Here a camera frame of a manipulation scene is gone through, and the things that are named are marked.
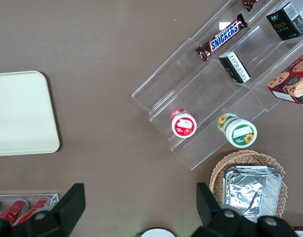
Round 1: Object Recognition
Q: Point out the black Face tissue box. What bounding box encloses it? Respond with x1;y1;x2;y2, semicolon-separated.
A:
265;1;303;41

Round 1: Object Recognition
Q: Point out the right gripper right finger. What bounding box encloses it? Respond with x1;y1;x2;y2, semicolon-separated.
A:
193;183;242;237

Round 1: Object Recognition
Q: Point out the green lidded sunflower cup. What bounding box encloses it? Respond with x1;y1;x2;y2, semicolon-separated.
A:
217;113;258;148

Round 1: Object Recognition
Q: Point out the clear acrylic stepped shelf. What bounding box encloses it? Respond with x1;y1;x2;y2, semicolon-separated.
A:
130;0;303;171

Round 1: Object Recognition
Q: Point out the clear acrylic bottle rack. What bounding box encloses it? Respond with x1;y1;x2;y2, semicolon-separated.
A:
0;189;60;223

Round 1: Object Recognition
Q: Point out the small wicker basket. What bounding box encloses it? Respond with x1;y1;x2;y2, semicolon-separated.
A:
209;150;288;219

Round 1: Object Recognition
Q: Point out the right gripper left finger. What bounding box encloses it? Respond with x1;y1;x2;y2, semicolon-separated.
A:
25;183;86;237

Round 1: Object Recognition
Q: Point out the red lidded cup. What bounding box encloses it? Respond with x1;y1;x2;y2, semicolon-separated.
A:
171;108;198;138

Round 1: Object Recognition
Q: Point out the aluminium foil tray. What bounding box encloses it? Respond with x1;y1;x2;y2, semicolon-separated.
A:
222;165;283;224

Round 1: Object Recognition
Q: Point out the Snickers chocolate bar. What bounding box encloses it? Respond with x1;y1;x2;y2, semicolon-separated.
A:
195;13;248;62
241;0;262;12

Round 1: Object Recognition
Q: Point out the cream rectangular tray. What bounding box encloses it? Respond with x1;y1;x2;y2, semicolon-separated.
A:
0;71;61;157

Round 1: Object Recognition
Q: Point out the small black carton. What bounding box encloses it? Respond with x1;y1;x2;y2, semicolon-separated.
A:
217;51;252;84

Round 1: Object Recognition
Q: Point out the red cola bottle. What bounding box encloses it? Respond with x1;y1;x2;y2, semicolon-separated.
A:
0;199;30;222
16;197;52;224

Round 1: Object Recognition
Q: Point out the red chocolate chip cookie box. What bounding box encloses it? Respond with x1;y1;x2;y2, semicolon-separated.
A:
266;50;303;106

